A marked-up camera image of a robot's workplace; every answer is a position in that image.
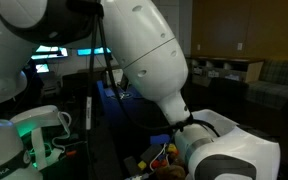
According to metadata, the large lit monitor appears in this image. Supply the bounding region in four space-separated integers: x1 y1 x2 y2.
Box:
76 47 112 57

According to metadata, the medium lit monitor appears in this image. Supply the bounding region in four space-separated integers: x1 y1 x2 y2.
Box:
30 45 69 61

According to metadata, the orange black clamp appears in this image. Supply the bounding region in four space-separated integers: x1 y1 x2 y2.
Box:
55 139 85 158

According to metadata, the gray foam block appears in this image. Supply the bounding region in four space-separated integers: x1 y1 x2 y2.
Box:
123 155 142 177
139 143 163 164

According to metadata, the red toy fruit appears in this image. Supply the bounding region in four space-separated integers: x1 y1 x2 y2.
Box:
151 159 168 169

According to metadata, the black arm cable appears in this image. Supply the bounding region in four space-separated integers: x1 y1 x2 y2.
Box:
83 0 220 138

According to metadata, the blue foam block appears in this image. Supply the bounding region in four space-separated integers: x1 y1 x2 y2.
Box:
149 133 171 146

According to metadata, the white bowl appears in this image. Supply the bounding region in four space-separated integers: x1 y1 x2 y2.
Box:
148 142 170 173

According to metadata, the green plaid sofa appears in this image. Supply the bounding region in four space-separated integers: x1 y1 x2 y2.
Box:
245 59 288 111

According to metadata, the white plastic bin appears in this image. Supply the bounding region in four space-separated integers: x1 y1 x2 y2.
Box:
190 108 240 134

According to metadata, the coiled white cable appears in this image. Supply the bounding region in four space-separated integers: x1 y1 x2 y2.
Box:
117 91 133 100

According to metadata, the white box on blue table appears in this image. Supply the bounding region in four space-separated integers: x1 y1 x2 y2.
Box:
105 68 124 88

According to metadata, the person in dark shirt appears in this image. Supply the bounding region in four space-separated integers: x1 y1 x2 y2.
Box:
22 59 45 108

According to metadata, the blue table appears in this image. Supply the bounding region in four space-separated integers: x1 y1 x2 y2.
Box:
96 79 152 114

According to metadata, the small lit screen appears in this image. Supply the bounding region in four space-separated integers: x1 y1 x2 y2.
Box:
35 63 51 74

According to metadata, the black desk chair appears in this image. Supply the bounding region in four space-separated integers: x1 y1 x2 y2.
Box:
61 72 88 101

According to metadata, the small yellow foam cube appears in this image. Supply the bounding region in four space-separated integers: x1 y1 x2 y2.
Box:
137 160 148 170

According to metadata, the yellow toy piece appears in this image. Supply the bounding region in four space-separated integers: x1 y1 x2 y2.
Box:
166 143 178 154

